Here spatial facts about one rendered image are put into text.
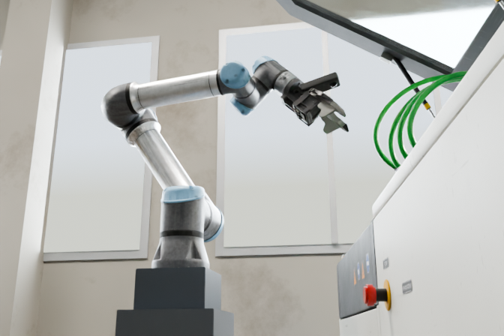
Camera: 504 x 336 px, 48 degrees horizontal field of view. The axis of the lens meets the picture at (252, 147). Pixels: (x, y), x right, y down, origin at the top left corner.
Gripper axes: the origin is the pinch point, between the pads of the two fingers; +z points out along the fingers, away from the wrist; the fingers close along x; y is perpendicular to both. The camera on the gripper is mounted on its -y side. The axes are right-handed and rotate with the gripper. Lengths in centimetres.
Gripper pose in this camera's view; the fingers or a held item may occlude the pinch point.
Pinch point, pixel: (346, 120)
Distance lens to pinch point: 162.9
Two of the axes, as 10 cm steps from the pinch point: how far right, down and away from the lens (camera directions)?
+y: -7.3, 6.5, -1.9
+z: 6.3, 5.6, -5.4
